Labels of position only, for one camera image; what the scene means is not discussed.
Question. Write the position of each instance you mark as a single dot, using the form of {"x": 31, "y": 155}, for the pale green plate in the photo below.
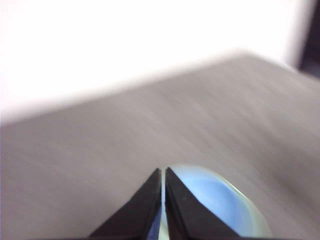
{"x": 257, "y": 220}

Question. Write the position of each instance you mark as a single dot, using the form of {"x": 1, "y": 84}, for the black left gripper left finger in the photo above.
{"x": 135, "y": 217}

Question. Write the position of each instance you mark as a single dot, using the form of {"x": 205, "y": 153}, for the dark upright structure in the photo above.
{"x": 312, "y": 32}

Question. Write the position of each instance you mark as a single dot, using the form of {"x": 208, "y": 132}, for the blue ribbed bowl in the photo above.
{"x": 212, "y": 195}

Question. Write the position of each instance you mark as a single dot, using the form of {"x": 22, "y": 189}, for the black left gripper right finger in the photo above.
{"x": 190, "y": 215}

